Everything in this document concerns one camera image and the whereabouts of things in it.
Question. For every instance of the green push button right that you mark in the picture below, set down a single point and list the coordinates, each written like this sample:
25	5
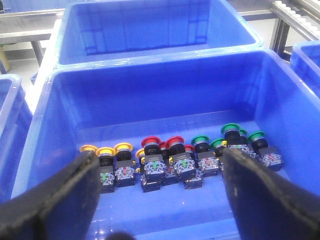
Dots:
267	155

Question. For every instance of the yellow mushroom push button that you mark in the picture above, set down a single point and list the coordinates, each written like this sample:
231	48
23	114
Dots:
124	167

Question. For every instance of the blue bin holding buttons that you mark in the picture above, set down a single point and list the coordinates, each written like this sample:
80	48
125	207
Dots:
104	106

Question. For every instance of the steel roller conveyor frame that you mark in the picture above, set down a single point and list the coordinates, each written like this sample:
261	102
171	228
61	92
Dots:
303	16

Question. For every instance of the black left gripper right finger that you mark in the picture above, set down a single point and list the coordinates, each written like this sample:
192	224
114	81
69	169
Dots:
265	205

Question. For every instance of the red mushroom push button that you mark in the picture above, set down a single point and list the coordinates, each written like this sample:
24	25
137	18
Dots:
182	162

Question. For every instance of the blue bin at left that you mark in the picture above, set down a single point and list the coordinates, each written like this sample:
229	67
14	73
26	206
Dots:
15	120

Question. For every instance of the green push button low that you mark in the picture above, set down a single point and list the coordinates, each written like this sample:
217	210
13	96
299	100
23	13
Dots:
207	160

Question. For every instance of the yellow push button small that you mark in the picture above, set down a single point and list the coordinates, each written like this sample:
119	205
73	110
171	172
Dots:
140	154

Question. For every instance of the blue bin behind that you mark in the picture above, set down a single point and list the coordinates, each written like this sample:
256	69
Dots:
94	31

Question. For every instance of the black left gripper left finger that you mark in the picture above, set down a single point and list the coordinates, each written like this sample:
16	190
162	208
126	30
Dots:
60	208

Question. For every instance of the green push button tall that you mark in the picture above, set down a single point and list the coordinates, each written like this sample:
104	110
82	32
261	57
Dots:
237	138

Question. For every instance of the yellow push button left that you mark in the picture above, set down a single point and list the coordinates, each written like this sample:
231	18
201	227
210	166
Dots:
106	170

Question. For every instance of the blue bin at right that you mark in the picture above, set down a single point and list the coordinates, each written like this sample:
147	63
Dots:
305	62

